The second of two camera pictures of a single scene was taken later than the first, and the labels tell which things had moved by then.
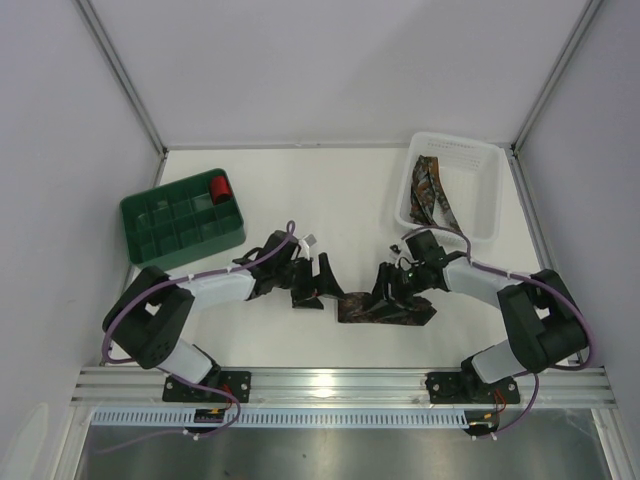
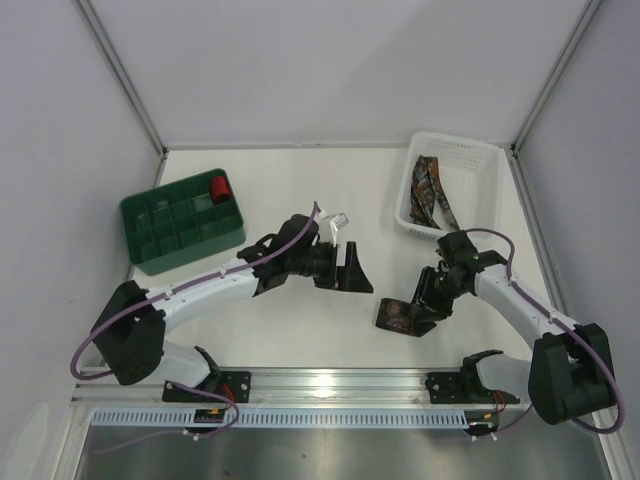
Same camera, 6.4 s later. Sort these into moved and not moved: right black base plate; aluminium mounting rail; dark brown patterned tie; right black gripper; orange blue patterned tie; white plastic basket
Moved: dark brown patterned tie; right black gripper
Not moved: orange blue patterned tie; white plastic basket; aluminium mounting rail; right black base plate
